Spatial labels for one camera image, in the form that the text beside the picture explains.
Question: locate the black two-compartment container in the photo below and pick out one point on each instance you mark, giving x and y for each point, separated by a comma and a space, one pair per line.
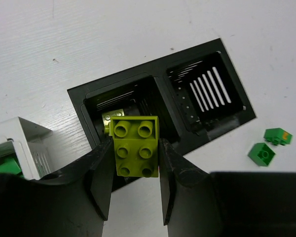
196, 94

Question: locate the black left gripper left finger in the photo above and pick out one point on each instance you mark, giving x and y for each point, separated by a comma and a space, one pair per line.
73, 201

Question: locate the white two-compartment container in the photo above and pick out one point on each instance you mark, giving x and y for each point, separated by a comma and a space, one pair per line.
23, 140

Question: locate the lime lego brick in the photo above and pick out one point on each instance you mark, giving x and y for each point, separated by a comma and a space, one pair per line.
135, 141

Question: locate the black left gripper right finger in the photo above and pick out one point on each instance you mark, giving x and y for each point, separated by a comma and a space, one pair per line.
224, 204

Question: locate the green lego pair with yellow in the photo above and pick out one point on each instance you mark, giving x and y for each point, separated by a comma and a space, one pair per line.
261, 153

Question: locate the green lego in white container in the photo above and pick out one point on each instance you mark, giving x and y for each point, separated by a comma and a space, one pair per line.
11, 166

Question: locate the lime flat lego plate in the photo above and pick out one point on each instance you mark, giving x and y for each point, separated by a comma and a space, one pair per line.
106, 117

